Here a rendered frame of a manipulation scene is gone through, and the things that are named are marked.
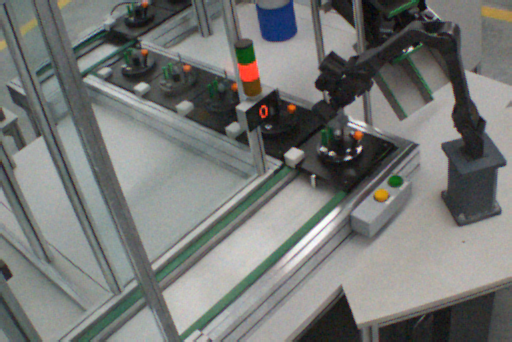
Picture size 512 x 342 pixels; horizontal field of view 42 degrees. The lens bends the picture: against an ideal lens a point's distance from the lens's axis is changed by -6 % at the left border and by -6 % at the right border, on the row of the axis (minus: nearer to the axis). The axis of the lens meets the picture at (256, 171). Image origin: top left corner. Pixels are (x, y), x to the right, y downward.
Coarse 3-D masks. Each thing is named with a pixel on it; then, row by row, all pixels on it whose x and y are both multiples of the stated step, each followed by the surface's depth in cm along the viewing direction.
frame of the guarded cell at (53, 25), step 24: (0, 0) 92; (48, 0) 98; (48, 24) 100; (72, 48) 104; (72, 72) 106; (72, 96) 108; (96, 120) 113; (96, 144) 116; (96, 168) 117; (120, 192) 123; (120, 216) 125; (144, 264) 134; (144, 288) 137; (168, 312) 145; (168, 336) 147
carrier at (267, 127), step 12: (300, 108) 232; (276, 120) 224; (300, 120) 227; (312, 120) 226; (264, 132) 222; (276, 132) 221; (288, 132) 222; (300, 132) 222; (312, 132) 222; (264, 144) 221; (276, 144) 220; (288, 144) 219; (300, 144) 219; (276, 156) 215
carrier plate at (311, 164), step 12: (348, 132) 218; (360, 132) 217; (312, 144) 217; (372, 144) 212; (384, 144) 211; (312, 156) 212; (372, 156) 208; (384, 156) 208; (300, 168) 210; (312, 168) 208; (324, 168) 207; (336, 168) 206; (348, 168) 205; (360, 168) 205; (324, 180) 205; (336, 180) 202; (348, 180) 201; (360, 180) 203; (348, 192) 200
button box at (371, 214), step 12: (384, 180) 200; (408, 180) 198; (372, 192) 197; (396, 192) 196; (408, 192) 200; (360, 204) 194; (372, 204) 194; (384, 204) 193; (396, 204) 196; (360, 216) 191; (372, 216) 190; (384, 216) 193; (360, 228) 193; (372, 228) 191
